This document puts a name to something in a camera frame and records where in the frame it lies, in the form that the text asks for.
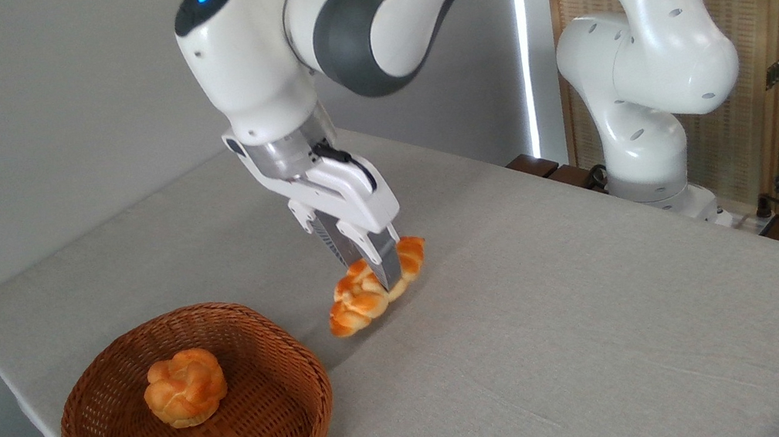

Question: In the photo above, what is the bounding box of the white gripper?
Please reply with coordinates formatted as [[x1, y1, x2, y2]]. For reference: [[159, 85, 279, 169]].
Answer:
[[222, 105, 415, 314]]

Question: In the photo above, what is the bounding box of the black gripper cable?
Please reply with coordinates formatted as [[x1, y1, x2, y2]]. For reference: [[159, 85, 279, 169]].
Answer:
[[310, 134, 379, 202]]

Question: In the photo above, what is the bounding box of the round knotted bread roll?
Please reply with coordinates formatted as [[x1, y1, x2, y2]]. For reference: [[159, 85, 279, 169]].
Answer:
[[137, 344, 234, 435]]

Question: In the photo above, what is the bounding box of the long braided bread loaf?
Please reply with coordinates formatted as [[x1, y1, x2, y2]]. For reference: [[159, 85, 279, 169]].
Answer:
[[317, 232, 440, 341]]

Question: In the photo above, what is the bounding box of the grey tablecloth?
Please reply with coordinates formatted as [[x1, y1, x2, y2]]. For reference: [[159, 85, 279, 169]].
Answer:
[[0, 59, 779, 437]]

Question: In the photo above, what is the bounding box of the white power strip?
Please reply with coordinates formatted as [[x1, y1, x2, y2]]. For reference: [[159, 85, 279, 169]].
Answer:
[[715, 199, 779, 242]]

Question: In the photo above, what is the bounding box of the dark brown wooden furniture edge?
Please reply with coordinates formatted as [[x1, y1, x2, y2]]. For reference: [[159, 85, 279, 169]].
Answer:
[[504, 141, 610, 210]]

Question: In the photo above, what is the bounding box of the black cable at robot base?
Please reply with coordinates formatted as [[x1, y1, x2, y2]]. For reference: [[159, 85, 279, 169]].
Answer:
[[581, 162, 614, 197]]

